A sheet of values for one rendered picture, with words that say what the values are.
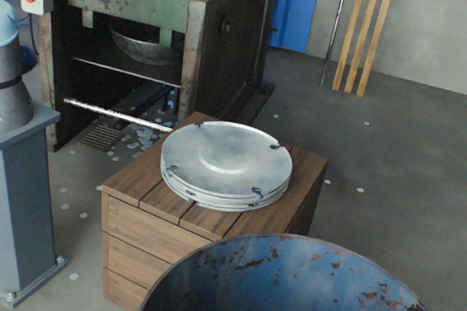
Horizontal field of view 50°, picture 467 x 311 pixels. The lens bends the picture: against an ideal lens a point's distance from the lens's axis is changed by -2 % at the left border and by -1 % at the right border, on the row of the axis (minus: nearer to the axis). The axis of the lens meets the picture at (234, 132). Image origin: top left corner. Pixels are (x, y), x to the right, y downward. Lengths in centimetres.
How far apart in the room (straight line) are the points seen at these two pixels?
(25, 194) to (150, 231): 29
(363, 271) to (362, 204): 94
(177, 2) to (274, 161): 56
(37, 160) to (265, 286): 56
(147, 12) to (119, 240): 67
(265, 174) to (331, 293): 33
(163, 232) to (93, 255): 41
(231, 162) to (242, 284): 33
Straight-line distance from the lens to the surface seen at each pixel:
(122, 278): 123
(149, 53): 165
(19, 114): 108
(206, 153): 112
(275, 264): 85
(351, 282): 85
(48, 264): 136
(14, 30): 104
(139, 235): 110
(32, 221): 123
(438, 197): 194
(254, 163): 112
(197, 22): 138
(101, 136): 159
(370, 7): 243
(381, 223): 171
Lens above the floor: 101
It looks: 31 degrees down
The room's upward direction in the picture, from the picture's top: 9 degrees clockwise
